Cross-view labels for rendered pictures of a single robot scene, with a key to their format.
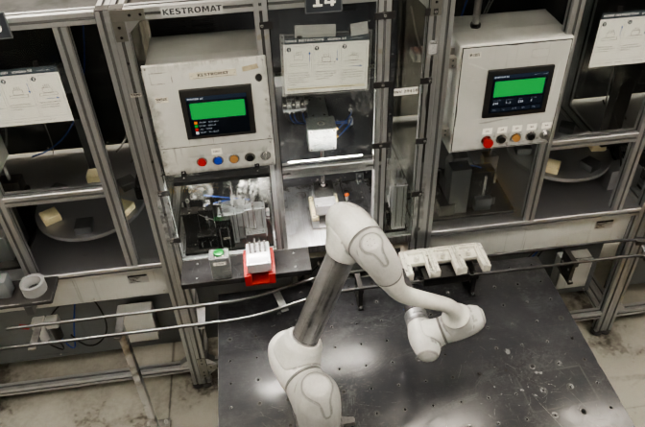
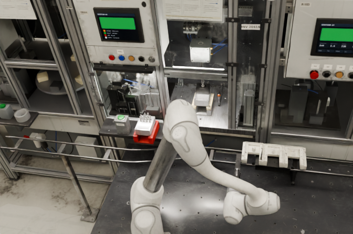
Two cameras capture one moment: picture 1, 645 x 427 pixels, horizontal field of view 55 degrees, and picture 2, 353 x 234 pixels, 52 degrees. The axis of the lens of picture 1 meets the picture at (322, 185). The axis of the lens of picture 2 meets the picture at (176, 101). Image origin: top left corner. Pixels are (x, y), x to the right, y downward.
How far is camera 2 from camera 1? 73 cm
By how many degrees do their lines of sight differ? 18
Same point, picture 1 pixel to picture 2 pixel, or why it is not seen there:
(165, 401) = (101, 197)
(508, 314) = (314, 204)
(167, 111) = (87, 20)
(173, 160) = (94, 53)
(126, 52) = not seen: outside the picture
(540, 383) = not seen: outside the picture
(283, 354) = (135, 192)
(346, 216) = (175, 110)
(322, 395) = (144, 227)
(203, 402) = not seen: hidden behind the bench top
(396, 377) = (215, 227)
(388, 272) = (189, 156)
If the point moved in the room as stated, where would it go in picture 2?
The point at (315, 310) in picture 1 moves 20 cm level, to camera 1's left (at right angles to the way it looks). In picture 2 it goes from (154, 169) to (118, 161)
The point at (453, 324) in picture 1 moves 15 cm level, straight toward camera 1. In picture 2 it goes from (252, 203) to (237, 227)
